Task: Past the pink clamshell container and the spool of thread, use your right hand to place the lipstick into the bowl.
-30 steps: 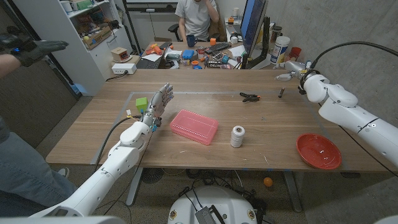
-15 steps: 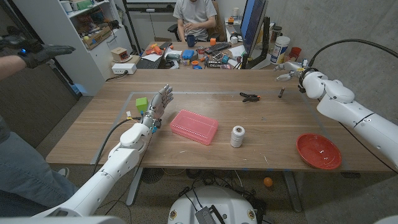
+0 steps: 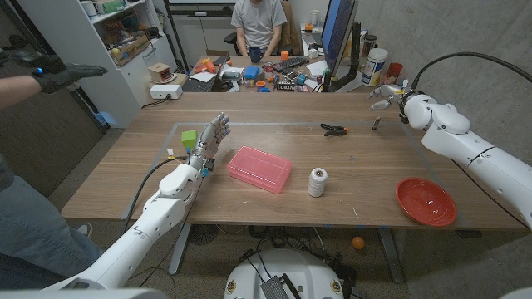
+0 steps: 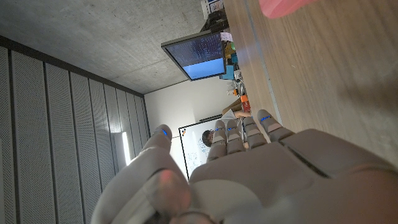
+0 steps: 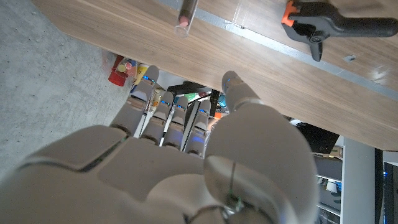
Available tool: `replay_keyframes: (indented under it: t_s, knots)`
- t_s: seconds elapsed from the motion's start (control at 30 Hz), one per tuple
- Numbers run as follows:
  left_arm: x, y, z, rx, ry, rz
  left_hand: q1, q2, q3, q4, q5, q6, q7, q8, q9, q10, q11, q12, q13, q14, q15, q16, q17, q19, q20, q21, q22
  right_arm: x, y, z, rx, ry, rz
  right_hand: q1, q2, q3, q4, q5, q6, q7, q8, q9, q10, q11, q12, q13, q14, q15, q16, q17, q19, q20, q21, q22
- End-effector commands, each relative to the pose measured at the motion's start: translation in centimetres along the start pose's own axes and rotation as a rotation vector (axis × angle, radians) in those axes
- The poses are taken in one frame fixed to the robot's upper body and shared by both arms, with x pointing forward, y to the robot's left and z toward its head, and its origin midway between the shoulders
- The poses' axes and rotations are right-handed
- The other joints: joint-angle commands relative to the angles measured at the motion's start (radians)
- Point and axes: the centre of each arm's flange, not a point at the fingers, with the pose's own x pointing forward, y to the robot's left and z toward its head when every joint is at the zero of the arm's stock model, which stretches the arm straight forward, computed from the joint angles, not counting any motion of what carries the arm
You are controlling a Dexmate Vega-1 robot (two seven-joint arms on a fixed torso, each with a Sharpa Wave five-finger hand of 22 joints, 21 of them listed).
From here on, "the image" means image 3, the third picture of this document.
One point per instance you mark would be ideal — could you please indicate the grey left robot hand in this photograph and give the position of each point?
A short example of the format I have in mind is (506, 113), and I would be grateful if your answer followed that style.
(210, 139)

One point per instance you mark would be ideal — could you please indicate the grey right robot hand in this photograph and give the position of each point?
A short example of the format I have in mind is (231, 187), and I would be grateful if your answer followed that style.
(388, 93)

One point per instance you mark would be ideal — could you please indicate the dark lipstick tube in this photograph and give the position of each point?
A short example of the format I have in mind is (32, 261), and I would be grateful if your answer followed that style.
(376, 123)

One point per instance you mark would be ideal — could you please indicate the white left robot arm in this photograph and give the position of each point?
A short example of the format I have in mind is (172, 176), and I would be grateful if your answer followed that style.
(164, 207)

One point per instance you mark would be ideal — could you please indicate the person forearm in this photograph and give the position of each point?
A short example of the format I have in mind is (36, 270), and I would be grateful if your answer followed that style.
(16, 91)

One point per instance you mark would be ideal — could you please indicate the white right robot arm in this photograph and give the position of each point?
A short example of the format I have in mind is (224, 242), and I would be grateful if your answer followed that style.
(465, 141)

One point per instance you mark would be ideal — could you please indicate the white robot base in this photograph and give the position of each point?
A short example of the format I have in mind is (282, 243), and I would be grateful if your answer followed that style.
(307, 270)

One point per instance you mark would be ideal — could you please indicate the pink clamshell container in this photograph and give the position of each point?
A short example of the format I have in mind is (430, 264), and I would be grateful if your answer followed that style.
(259, 168)

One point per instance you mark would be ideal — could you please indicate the orange hand tool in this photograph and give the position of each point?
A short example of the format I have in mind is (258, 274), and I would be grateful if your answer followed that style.
(208, 66)

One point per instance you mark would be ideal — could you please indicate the white thread spool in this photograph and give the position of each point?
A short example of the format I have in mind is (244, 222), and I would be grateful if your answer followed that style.
(317, 182)

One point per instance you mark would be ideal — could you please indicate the red bowl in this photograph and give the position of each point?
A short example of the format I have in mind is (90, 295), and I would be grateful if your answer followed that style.
(424, 203)

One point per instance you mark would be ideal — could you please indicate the green cube block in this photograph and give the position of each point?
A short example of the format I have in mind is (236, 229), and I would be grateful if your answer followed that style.
(189, 139)

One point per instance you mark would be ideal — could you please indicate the white tub blue label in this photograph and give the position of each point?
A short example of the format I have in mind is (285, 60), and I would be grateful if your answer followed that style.
(373, 66)

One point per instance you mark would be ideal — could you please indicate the black monitor stand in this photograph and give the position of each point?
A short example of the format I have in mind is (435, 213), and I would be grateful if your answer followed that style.
(355, 54)

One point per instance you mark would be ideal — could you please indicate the dark jar black lid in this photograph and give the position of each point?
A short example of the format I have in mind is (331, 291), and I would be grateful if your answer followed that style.
(368, 45)

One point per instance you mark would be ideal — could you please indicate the black laptop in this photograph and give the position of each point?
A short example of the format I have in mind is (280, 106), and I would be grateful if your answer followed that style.
(199, 85)

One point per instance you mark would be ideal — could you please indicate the white power box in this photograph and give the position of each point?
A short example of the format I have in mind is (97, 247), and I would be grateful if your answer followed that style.
(165, 91)

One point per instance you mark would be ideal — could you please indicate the black spring clamp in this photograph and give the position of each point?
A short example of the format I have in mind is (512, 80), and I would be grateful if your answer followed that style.
(332, 130)

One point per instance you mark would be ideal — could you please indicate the blue plastic box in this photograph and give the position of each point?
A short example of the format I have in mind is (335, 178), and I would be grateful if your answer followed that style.
(251, 72)

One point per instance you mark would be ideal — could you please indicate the black computer monitor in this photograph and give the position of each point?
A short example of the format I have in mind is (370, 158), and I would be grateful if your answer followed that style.
(337, 33)

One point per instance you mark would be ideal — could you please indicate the small beige box device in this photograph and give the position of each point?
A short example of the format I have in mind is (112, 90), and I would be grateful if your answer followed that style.
(160, 73)

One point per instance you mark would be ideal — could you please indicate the red and white can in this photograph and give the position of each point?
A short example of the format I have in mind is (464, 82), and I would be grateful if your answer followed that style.
(268, 70)

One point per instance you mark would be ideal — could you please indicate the black nitro box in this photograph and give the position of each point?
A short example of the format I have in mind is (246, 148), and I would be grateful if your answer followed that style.
(287, 86)

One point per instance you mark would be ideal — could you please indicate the dark blue mug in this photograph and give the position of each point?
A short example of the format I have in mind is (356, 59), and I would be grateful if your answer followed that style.
(255, 54)

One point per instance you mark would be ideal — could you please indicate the black keyboard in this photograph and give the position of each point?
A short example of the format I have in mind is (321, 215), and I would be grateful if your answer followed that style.
(291, 63)

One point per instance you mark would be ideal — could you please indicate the small orange cup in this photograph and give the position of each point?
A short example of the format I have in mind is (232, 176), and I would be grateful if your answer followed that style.
(284, 55)

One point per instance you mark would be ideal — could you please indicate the grey table leg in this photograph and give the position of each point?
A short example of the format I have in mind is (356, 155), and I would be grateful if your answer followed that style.
(390, 255)
(179, 249)

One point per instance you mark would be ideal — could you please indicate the brown jacket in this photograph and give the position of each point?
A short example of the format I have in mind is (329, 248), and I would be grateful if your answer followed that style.
(293, 29)

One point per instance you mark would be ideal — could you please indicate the cardboard box with tools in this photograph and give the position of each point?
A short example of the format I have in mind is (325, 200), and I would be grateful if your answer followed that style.
(131, 50)

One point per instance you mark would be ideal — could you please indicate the seated person grey shirt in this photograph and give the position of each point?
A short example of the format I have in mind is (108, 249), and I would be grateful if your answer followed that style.
(257, 23)

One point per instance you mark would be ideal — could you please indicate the white shelf unit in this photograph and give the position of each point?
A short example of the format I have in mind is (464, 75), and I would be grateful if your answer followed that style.
(83, 54)

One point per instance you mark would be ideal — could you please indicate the orange ball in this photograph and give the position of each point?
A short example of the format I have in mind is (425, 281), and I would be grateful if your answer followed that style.
(358, 243)

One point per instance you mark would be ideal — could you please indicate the white shoe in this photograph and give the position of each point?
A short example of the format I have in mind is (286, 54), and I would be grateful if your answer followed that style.
(85, 230)

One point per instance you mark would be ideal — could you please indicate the black and white teleoperation glove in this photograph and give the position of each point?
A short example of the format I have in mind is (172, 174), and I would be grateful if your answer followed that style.
(66, 75)

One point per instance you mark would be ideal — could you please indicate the grey heat sink module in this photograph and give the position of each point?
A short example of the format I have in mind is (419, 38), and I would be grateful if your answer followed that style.
(274, 288)

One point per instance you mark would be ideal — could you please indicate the standing person in jeans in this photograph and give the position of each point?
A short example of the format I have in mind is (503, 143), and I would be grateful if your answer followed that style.
(25, 224)

